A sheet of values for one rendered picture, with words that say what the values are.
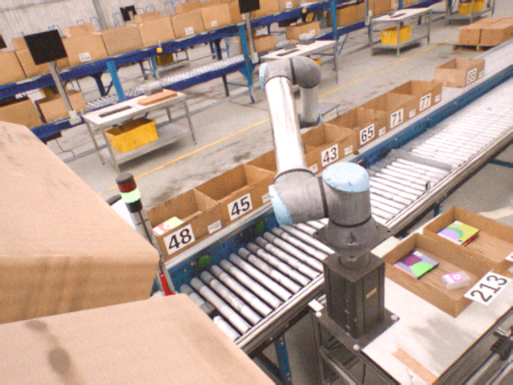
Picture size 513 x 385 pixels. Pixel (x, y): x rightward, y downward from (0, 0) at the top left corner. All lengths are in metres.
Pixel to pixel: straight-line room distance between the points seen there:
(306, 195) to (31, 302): 1.14
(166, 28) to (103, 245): 6.66
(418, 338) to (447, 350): 0.11
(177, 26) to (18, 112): 2.80
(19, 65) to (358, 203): 5.47
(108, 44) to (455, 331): 5.83
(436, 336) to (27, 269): 1.66
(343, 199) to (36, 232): 1.14
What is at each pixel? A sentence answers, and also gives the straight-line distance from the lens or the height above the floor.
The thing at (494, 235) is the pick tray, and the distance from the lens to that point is 2.28.
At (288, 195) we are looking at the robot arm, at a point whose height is 1.44.
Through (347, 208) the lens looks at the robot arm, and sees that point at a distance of 1.30.
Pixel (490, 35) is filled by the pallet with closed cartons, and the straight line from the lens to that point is 9.29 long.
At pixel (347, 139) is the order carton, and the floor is 1.01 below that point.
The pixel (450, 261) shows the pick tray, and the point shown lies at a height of 0.77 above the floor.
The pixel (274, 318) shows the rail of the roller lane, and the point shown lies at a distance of 1.82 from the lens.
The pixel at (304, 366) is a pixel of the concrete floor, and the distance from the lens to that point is 2.56.
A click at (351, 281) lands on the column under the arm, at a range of 1.47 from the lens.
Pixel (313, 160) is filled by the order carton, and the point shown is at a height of 1.01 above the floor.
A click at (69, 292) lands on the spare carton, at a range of 0.20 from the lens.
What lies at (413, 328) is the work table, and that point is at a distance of 1.77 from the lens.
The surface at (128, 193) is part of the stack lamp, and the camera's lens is 1.15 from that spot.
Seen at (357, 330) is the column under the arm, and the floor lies 0.82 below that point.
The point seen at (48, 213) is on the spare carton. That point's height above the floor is 2.01.
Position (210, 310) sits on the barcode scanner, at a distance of 1.44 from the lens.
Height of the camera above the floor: 2.10
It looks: 30 degrees down
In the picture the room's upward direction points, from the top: 11 degrees counter-clockwise
